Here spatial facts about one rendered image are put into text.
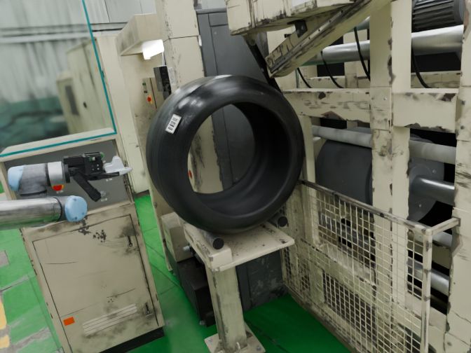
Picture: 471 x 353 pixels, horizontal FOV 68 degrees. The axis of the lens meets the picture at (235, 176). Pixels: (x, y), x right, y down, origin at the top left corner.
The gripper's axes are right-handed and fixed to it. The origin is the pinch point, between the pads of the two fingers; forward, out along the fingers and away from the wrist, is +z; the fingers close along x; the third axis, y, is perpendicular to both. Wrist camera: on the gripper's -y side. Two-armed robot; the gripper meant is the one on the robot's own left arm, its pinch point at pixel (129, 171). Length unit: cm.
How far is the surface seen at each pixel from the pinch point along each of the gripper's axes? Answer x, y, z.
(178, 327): 64, -120, 26
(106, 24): 949, 187, 95
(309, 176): 19, -19, 91
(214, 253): -11.3, -33.0, 25.6
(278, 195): -13, -14, 52
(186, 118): -12.1, 17.9, 18.4
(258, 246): -7, -37, 46
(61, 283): 60, -69, -33
